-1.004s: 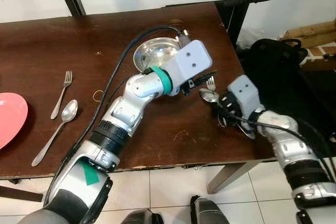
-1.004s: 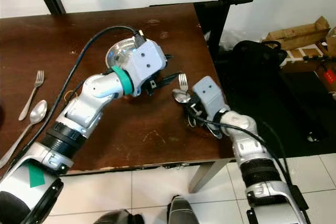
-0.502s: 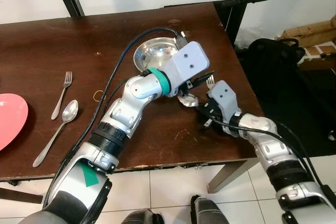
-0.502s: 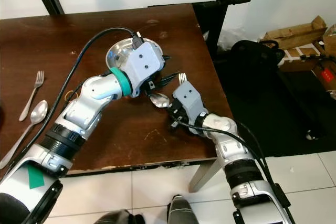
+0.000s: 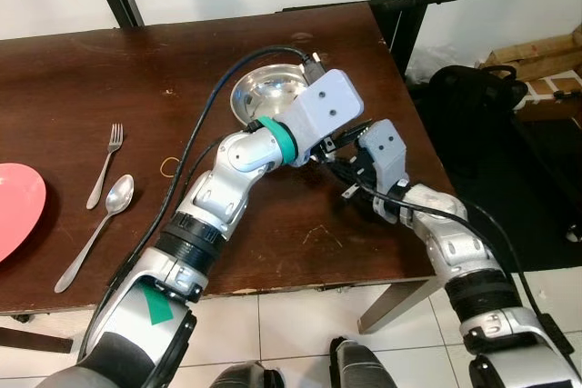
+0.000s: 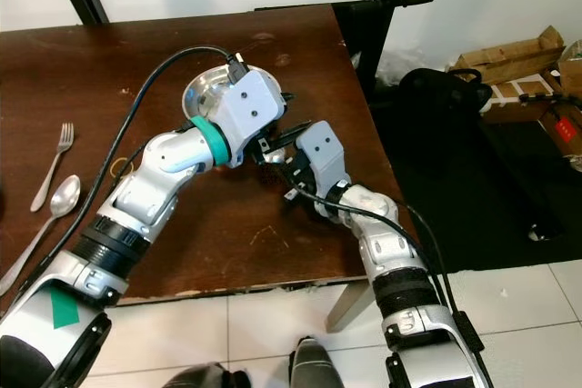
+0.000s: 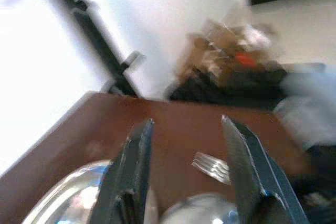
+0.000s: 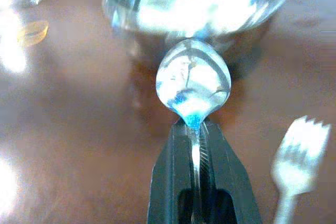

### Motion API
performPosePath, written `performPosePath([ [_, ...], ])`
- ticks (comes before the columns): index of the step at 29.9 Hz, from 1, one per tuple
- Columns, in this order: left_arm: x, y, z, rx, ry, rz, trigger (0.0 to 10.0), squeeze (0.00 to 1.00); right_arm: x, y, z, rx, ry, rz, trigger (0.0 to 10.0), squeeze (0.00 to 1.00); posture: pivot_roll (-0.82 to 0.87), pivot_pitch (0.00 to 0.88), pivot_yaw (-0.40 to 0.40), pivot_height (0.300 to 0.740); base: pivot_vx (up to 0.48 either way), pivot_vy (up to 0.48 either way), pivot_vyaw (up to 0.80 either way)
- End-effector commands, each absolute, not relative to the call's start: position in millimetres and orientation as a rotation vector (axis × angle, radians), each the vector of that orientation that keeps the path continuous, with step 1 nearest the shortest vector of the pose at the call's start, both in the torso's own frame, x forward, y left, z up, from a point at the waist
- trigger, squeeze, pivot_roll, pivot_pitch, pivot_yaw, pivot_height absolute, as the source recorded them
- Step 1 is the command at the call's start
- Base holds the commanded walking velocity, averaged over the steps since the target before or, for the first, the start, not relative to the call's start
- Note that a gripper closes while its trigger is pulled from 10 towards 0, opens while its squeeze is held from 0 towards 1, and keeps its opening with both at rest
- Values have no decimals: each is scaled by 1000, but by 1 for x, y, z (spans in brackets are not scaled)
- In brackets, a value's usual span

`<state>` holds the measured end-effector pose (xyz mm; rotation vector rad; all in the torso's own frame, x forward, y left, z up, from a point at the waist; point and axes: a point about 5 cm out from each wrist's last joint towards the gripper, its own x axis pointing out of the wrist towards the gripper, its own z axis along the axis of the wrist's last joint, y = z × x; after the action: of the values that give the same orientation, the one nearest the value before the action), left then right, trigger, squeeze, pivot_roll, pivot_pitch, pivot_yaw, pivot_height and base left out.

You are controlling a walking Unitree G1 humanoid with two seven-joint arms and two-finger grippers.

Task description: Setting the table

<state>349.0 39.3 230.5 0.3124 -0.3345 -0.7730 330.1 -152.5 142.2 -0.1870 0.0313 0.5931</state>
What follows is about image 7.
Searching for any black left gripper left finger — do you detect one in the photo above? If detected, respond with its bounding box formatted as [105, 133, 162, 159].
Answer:
[88, 118, 154, 224]

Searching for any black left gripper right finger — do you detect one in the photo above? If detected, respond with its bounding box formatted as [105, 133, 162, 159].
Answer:
[221, 114, 310, 224]

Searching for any silver metal fork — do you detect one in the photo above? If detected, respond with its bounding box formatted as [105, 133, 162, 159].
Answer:
[191, 152, 232, 186]

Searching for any grey round cup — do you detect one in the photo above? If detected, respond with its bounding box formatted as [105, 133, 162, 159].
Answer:
[160, 194, 238, 224]

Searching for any dark brown wooden table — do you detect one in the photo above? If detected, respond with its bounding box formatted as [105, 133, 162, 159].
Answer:
[0, 91, 313, 224]

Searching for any black bag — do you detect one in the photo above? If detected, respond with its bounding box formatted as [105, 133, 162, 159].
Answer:
[167, 63, 287, 107]

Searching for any cardboard box pile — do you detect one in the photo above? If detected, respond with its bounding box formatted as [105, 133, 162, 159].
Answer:
[178, 16, 279, 83]

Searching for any black stand pole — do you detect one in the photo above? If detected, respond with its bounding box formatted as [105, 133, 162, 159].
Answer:
[52, 0, 145, 97]

